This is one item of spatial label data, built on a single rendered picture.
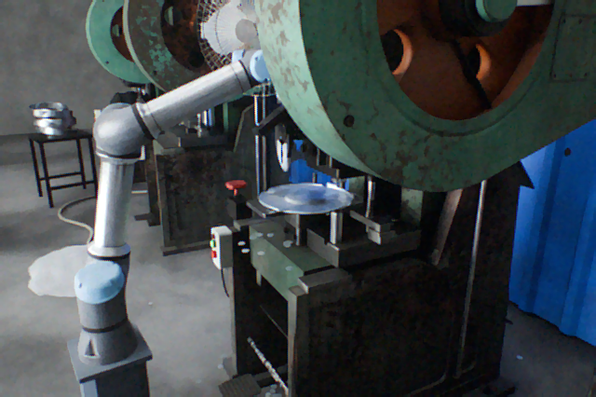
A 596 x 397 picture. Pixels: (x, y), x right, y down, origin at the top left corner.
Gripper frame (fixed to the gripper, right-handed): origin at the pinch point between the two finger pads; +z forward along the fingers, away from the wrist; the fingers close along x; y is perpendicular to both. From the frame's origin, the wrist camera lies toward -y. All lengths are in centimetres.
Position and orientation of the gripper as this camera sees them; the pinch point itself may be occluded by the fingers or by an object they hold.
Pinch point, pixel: (283, 167)
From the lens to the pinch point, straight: 137.2
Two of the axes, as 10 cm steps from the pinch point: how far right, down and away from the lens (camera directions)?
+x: -4.7, -2.7, 8.4
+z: 0.0, 9.5, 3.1
